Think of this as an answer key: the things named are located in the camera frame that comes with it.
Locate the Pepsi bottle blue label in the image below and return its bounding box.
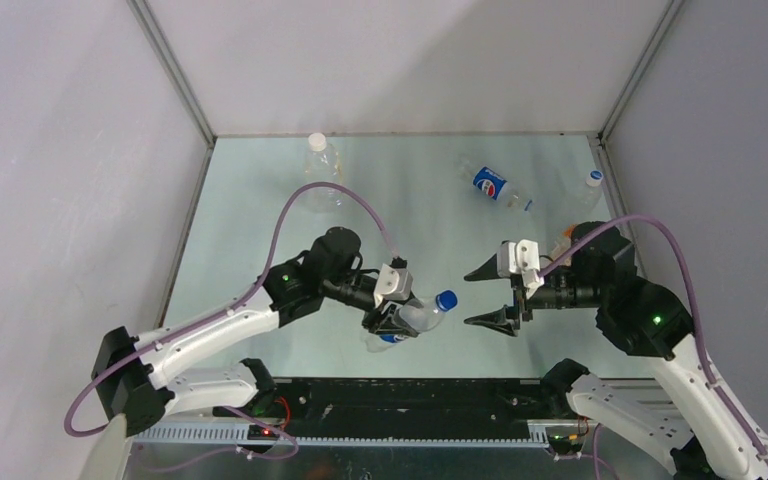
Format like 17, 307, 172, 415
456, 156, 533, 212

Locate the left controller board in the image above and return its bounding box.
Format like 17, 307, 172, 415
246, 425, 282, 442

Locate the white bottle cap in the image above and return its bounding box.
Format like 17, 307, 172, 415
586, 170, 604, 188
307, 132, 328, 152

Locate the orange label plastic bottle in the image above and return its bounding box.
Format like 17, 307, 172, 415
549, 224, 576, 260

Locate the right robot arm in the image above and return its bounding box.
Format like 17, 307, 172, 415
467, 220, 768, 479

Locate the right controller board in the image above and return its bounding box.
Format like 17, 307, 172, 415
546, 434, 586, 461

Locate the grey aluminium frame rail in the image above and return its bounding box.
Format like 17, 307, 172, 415
589, 135, 736, 480

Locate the clear unlabelled plastic bottle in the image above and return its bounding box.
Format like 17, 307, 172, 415
560, 173, 603, 224

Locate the cream label clear bottle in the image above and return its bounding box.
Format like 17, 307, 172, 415
303, 135, 343, 213

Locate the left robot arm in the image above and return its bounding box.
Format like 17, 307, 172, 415
91, 227, 418, 436

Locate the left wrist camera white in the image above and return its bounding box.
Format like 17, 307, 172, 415
373, 257, 413, 307

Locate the controller board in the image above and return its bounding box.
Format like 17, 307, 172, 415
246, 425, 282, 442
546, 434, 586, 461

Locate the white slotted cable duct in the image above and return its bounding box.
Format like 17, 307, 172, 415
134, 422, 548, 448

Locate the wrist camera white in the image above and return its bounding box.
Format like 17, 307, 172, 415
373, 257, 413, 307
496, 239, 544, 299

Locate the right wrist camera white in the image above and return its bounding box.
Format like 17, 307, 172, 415
496, 239, 544, 299

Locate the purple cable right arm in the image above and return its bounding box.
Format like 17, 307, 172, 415
536, 213, 768, 480

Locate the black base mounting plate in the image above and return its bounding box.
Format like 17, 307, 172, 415
238, 377, 580, 439

